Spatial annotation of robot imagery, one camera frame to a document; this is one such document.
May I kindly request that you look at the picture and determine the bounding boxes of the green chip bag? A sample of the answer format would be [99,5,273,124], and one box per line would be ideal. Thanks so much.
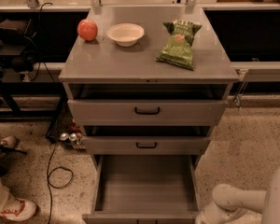
[156,20,202,70]

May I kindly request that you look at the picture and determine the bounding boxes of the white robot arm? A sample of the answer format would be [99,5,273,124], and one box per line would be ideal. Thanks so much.
[195,166,280,224]

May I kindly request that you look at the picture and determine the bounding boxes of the grey drawer cabinet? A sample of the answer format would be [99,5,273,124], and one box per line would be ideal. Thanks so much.
[58,5,241,170]

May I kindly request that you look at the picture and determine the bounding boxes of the white orange right sneaker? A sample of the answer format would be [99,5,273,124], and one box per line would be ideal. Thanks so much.
[0,198,37,222]

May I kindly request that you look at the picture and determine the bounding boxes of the white bowl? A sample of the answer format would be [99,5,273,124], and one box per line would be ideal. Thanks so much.
[107,23,145,47]

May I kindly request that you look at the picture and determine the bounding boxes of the black floor cable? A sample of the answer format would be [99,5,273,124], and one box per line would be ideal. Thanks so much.
[46,142,75,224]

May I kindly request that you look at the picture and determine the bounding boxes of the white orange left sneaker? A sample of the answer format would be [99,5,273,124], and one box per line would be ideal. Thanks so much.
[0,136,18,148]

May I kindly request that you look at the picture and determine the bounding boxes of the white orange sneaker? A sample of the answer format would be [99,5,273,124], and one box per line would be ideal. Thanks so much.
[0,136,18,148]
[0,198,37,222]

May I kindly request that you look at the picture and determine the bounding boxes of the grey top drawer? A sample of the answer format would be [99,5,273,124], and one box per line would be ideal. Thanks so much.
[68,84,226,126]

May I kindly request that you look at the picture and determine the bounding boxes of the grey drawer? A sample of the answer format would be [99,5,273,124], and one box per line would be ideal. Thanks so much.
[82,126,210,155]
[82,155,201,224]
[68,84,226,126]

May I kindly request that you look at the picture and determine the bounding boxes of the black wire basket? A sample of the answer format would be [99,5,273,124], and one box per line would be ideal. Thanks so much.
[47,103,86,151]

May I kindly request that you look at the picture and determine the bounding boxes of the red apple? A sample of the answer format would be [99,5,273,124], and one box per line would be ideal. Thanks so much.
[77,19,98,41]

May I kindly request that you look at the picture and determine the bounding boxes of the grey bottom drawer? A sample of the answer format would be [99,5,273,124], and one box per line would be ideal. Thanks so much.
[82,155,201,224]

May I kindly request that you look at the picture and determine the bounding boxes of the grey middle drawer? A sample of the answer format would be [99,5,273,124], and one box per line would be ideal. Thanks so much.
[82,126,210,155]

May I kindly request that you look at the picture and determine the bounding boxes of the black equipment stand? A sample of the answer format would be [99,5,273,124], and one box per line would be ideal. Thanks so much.
[0,10,71,119]

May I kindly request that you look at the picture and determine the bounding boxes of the silver can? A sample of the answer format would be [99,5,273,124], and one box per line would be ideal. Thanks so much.
[69,133,78,142]
[60,133,69,141]

